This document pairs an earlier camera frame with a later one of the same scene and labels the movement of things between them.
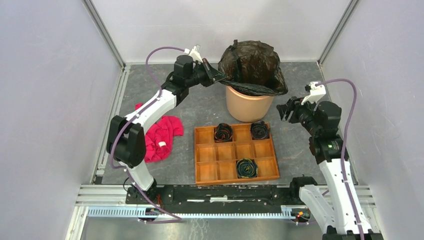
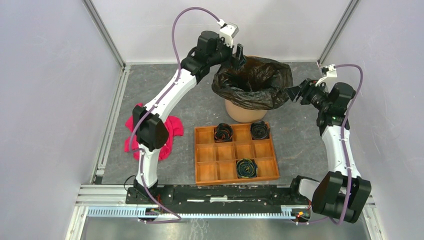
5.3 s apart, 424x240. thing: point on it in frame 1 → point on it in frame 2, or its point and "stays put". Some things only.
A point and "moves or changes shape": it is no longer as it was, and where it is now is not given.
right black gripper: x=284 y=109 → x=294 y=92
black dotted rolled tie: x=260 y=130 stays put
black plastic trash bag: x=253 y=67 moves or changes shape
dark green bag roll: x=246 y=168 stays put
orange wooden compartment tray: x=216 y=161 stays put
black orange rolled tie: x=223 y=132 stays put
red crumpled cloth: x=159 y=139 stays put
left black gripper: x=215 y=75 → x=231 y=62
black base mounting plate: x=209 y=197 stays put
